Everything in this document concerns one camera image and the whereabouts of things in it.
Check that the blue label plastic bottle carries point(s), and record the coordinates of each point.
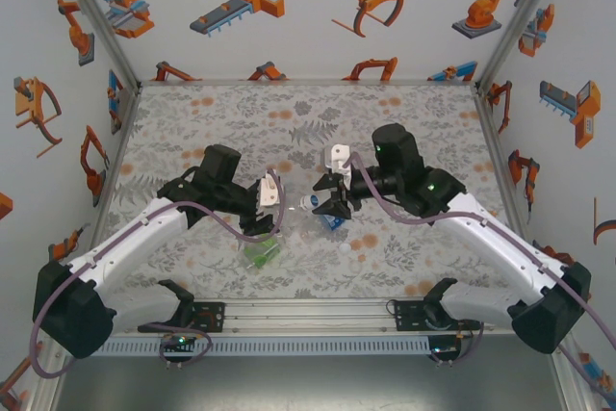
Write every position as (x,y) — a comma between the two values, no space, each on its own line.
(333,223)

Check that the green label plastic bottle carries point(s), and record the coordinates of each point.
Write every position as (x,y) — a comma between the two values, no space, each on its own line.
(260,254)

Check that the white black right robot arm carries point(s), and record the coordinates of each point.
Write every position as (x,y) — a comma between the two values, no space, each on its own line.
(495,252)

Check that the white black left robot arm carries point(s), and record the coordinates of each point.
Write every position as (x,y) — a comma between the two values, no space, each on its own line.
(130,242)

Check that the floral patterned table cover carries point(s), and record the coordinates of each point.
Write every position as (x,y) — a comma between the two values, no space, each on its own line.
(308,117)

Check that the small green circuit board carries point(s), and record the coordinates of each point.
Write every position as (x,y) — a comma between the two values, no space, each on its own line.
(445,348)
(179,341)

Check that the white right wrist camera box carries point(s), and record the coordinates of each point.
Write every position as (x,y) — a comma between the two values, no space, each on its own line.
(337,156)

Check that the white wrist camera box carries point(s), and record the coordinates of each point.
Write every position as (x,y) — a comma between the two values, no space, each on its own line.
(337,156)
(270,192)

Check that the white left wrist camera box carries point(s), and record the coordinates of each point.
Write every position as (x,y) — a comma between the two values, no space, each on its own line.
(270,192)

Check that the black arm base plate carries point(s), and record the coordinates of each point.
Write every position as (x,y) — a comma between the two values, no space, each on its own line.
(216,317)
(404,317)

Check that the wide grooved aluminium rail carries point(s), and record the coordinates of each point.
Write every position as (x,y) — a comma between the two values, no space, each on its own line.
(308,317)

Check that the narrow aluminium back rail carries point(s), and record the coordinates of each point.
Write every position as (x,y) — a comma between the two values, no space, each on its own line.
(308,82)

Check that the narrow aluminium side rail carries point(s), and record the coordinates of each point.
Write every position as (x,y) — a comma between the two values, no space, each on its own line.
(497,141)
(108,175)

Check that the aluminium frame post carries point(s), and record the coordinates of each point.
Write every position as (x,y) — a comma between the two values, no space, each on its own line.
(98,16)
(521,16)

